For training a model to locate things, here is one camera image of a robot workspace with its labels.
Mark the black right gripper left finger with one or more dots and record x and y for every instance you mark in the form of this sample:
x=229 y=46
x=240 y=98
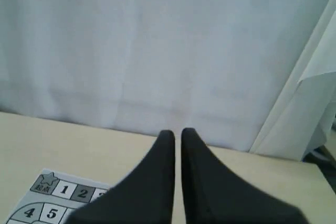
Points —
x=146 y=195

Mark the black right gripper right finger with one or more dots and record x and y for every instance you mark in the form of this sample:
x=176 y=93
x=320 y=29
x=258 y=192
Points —
x=213 y=193

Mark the printed paper game board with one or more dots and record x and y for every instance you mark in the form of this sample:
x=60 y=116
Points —
x=53 y=196

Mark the white backdrop curtain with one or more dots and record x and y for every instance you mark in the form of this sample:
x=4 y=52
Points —
x=251 y=75

